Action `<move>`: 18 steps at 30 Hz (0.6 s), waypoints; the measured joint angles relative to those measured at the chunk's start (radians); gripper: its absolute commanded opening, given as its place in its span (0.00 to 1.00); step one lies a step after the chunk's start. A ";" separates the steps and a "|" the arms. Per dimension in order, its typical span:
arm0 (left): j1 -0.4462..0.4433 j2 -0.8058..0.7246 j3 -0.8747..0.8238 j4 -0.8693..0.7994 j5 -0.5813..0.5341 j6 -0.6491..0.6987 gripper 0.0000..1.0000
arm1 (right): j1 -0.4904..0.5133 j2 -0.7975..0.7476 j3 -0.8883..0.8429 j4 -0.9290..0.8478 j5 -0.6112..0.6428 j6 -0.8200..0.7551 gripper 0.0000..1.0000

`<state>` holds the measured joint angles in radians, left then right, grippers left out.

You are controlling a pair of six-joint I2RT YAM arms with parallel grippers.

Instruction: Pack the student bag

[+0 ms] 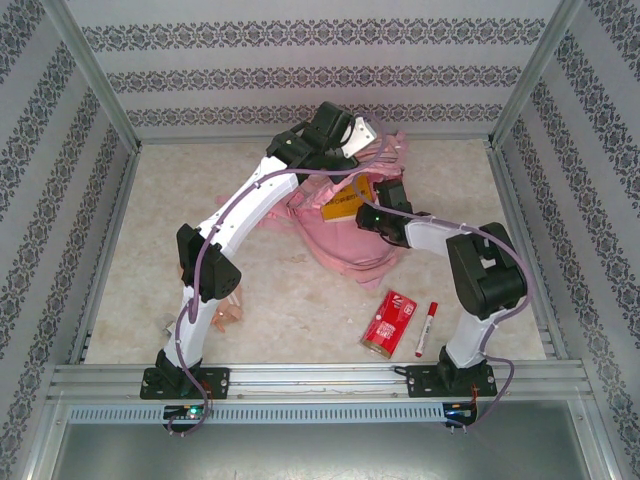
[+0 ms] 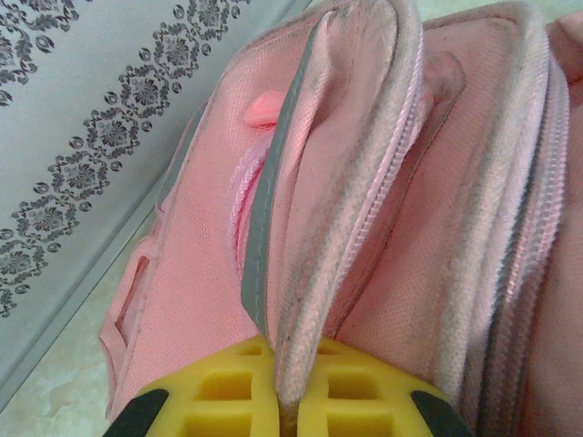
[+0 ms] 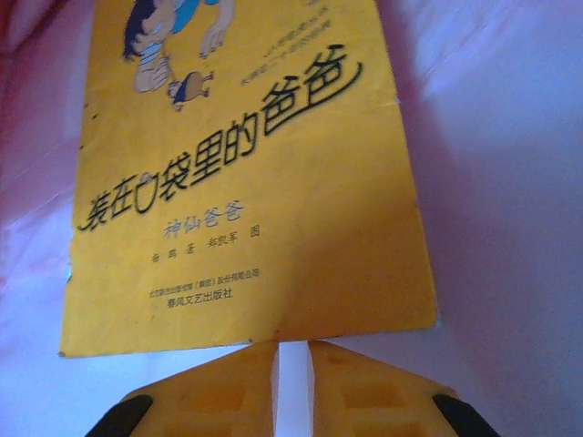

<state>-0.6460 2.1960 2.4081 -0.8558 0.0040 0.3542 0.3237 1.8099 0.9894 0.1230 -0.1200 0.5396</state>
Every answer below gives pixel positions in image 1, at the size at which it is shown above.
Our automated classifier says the yellow picture book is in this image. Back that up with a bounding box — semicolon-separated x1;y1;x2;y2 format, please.
319;174;374;226

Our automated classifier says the pink student backpack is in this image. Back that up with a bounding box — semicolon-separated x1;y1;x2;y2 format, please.
214;127;409;294

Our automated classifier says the red tissue packet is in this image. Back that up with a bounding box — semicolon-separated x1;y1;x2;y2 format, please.
358;288;417;361

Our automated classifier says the red and white marker pen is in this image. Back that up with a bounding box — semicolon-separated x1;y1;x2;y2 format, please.
413;301;441;359

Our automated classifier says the pink striped pencil case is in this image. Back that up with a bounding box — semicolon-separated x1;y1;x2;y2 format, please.
174;262;247;335

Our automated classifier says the right controller board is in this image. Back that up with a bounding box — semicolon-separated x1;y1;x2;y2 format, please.
443;401;480;425

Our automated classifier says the controller board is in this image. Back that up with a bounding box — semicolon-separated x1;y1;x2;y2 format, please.
162;403;209;422
443;401;480;425

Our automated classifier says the grey metal panel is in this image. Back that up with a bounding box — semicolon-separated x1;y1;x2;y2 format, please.
47;422;599;480

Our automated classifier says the left controller board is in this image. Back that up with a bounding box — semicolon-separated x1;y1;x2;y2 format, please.
162;403;209;422

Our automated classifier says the aluminium right side rail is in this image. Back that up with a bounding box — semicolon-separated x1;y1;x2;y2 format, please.
485;144;570;361

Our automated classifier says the aluminium back rail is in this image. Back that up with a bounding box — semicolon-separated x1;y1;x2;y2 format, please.
137;133;494;147

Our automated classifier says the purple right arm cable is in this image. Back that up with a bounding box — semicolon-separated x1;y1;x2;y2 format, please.
349;174;532;436

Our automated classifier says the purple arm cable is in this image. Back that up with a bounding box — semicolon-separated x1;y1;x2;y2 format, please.
349;174;532;436
167;112;389;439

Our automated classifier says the aluminium right frame post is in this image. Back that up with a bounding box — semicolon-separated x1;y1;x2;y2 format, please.
485;0;587;150

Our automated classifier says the aluminium frame post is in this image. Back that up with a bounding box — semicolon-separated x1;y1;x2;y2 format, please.
485;0;587;150
38;0;144;151

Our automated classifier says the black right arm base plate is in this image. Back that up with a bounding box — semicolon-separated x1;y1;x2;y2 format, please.
405;364;499;400

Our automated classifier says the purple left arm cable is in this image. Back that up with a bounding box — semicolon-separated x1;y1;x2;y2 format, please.
167;112;389;439

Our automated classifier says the aluminium mounting rail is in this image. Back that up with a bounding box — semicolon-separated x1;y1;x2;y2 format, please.
47;363;594;402

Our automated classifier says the grey slotted cable duct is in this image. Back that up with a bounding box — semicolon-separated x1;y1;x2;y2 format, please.
67;402;447;425

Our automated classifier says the aluminium left frame post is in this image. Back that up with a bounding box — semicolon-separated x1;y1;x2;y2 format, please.
38;0;144;151

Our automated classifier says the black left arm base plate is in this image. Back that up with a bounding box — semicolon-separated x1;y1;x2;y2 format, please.
139;366;232;401

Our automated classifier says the aluminium left side rail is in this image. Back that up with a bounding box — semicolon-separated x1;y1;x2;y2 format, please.
67;147;144;365

